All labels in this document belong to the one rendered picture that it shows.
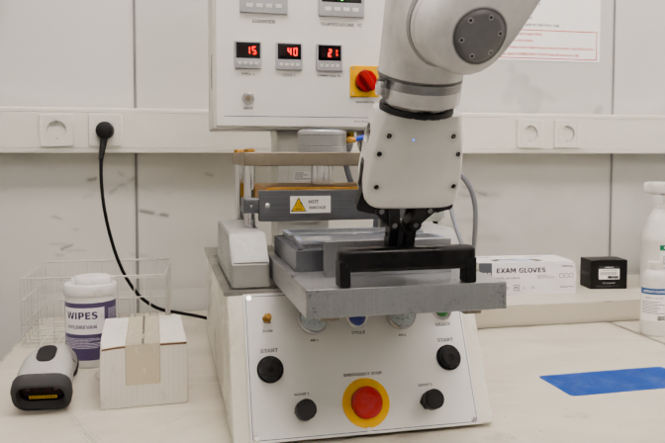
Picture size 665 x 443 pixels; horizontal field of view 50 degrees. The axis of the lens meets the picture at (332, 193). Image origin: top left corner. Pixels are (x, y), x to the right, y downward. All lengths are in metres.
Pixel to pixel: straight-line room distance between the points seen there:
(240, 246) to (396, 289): 0.29
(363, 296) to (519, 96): 1.22
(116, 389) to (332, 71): 0.64
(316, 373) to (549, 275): 0.86
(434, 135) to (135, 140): 1.02
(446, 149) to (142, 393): 0.58
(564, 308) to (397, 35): 1.03
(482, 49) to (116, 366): 0.69
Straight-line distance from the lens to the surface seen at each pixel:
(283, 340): 0.95
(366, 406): 0.95
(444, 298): 0.77
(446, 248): 0.77
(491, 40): 0.62
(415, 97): 0.69
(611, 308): 1.67
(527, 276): 1.67
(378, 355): 0.97
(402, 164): 0.72
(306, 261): 0.84
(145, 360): 1.07
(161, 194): 1.69
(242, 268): 0.95
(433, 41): 0.61
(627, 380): 1.26
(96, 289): 1.27
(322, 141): 1.12
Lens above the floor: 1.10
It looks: 3 degrees down
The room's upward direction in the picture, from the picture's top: straight up
